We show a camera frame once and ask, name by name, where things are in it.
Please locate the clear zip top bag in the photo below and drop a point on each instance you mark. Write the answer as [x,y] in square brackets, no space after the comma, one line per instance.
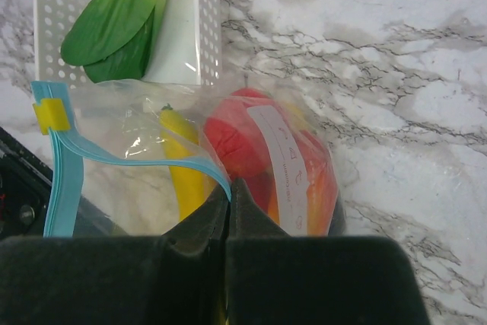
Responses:
[137,150]

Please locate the white toy leek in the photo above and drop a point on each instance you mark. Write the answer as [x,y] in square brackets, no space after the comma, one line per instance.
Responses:
[114,39]

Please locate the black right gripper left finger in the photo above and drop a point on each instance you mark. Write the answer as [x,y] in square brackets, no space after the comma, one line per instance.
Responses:
[175,278]

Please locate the red toy apple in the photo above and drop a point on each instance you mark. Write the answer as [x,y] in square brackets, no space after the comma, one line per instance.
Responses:
[236,138]

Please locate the orange red toy mango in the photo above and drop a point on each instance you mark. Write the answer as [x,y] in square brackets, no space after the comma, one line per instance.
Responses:
[299,196]

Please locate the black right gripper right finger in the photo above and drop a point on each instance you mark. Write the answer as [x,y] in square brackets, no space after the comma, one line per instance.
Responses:
[274,278]

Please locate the white perforated plastic basket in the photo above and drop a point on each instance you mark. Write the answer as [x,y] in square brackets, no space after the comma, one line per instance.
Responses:
[165,41]

